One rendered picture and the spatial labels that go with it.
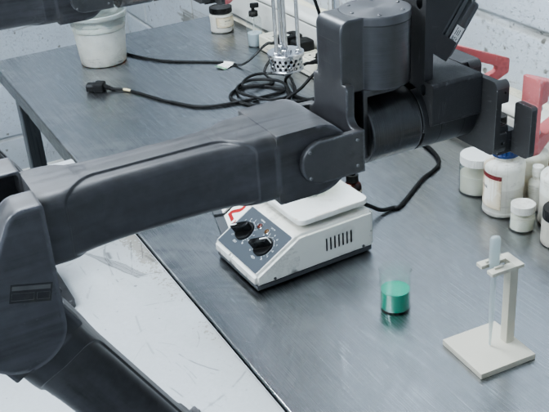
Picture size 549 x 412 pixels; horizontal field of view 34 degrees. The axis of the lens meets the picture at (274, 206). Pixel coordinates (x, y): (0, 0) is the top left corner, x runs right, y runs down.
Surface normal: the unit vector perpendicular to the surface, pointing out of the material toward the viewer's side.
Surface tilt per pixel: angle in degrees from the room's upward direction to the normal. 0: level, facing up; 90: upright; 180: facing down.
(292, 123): 1
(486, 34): 90
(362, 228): 90
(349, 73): 90
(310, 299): 0
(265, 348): 0
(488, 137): 89
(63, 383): 103
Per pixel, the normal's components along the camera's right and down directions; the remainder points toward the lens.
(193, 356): -0.07, -0.88
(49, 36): 0.47, 0.39
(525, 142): -0.88, 0.26
